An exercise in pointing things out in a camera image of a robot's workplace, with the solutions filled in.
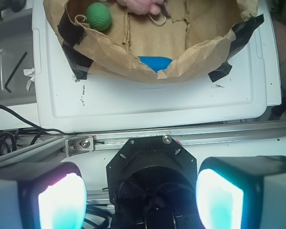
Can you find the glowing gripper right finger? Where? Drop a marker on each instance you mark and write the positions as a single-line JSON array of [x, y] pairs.
[[242, 192]]

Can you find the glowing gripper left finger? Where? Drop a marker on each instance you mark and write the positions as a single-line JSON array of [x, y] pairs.
[[41, 195]]

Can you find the green textured ball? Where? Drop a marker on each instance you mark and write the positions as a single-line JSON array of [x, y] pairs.
[[98, 16]]

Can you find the white plastic bin lid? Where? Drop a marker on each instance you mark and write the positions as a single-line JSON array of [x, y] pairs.
[[104, 103]]

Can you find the crumpled white paper scrap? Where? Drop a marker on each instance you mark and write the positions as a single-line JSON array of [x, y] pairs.
[[31, 74]]

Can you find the blue plastic object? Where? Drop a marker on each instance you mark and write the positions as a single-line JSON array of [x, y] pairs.
[[156, 63]]

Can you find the grey plastic tray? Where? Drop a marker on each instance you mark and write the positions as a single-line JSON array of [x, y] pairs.
[[16, 37]]

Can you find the brown paper bag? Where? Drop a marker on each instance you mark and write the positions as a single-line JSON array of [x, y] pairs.
[[200, 36]]

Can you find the pink plush bunny toy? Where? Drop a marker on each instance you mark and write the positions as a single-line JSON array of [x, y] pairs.
[[142, 7]]

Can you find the aluminium extrusion rail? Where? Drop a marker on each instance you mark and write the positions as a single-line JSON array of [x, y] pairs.
[[239, 139]]

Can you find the metal corner bracket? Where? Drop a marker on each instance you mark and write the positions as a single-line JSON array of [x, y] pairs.
[[77, 145]]

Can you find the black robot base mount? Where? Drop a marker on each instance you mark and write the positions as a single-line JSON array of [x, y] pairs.
[[153, 187]]

